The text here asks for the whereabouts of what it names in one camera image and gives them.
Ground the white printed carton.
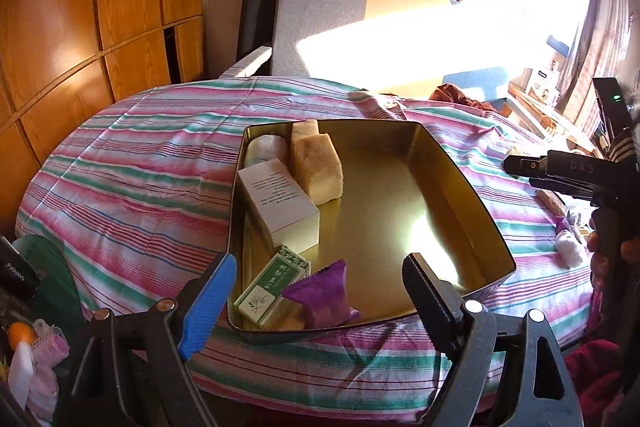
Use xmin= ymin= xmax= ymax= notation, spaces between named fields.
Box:
xmin=527 ymin=66 xmax=561 ymax=104

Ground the wooden side table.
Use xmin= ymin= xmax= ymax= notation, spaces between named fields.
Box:
xmin=507 ymin=82 xmax=606 ymax=152

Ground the wooden wardrobe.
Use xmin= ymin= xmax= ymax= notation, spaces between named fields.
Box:
xmin=0 ymin=0 xmax=208 ymax=233

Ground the red cloth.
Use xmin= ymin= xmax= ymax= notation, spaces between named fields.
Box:
xmin=565 ymin=339 xmax=626 ymax=427

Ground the grey yellow blue sofa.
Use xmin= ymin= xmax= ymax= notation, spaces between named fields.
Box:
xmin=220 ymin=0 xmax=526 ymax=108

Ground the black rolled mat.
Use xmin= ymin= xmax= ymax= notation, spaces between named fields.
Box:
xmin=236 ymin=0 xmax=286 ymax=68

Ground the pink green striped blanket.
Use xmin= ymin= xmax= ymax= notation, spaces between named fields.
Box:
xmin=15 ymin=77 xmax=601 ymax=413

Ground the white plastic item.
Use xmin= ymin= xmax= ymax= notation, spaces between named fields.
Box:
xmin=556 ymin=229 xmax=586 ymax=269

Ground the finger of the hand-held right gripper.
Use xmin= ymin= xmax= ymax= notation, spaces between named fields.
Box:
xmin=529 ymin=176 xmax=593 ymax=204
xmin=504 ymin=152 xmax=550 ymax=178

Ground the pink frilly cloth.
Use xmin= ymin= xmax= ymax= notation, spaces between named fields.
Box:
xmin=27 ymin=319 xmax=71 ymax=423

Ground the yellow sponge block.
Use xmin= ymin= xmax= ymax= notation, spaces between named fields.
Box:
xmin=291 ymin=133 xmax=345 ymax=205
xmin=291 ymin=119 xmax=321 ymax=142

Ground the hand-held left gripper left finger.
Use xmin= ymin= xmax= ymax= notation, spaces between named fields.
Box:
xmin=65 ymin=252 xmax=238 ymax=427

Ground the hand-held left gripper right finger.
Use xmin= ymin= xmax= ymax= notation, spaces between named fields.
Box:
xmin=401 ymin=252 xmax=586 ymax=427

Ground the hanging beige curtain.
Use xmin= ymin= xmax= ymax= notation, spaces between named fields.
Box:
xmin=555 ymin=0 xmax=636 ymax=122

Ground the cream cardboard box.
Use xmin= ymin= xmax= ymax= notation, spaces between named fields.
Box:
xmin=236 ymin=158 xmax=321 ymax=253

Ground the orange ball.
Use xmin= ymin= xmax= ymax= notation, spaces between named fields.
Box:
xmin=7 ymin=322 xmax=38 ymax=348

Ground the brown crumpled cloth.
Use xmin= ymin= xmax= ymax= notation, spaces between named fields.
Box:
xmin=430 ymin=83 xmax=496 ymax=112

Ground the black device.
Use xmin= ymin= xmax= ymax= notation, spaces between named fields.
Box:
xmin=0 ymin=234 xmax=38 ymax=303

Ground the person's right hand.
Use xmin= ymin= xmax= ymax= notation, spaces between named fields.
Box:
xmin=587 ymin=217 xmax=640 ymax=294

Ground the gold metal tin box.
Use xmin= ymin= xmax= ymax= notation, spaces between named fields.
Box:
xmin=227 ymin=119 xmax=517 ymax=345

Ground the white plastic bottle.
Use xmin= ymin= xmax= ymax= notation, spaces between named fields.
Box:
xmin=7 ymin=341 xmax=36 ymax=408

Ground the dark green plastic object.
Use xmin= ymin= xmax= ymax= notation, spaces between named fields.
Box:
xmin=12 ymin=234 xmax=93 ymax=333

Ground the green tea box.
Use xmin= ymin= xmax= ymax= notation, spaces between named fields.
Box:
xmin=234 ymin=245 xmax=312 ymax=332

